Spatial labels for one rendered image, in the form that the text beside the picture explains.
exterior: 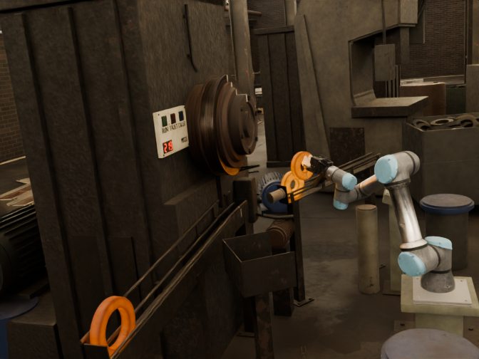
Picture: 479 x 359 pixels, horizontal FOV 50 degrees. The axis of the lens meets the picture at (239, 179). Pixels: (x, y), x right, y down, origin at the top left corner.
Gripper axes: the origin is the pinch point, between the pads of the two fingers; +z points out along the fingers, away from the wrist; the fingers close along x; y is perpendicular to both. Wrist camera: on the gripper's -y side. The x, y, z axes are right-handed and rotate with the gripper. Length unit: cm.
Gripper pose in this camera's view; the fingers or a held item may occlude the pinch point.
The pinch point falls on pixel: (302, 162)
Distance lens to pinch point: 277.7
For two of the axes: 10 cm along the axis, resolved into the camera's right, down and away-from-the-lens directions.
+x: -8.0, 2.0, -5.6
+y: 0.6, -9.0, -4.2
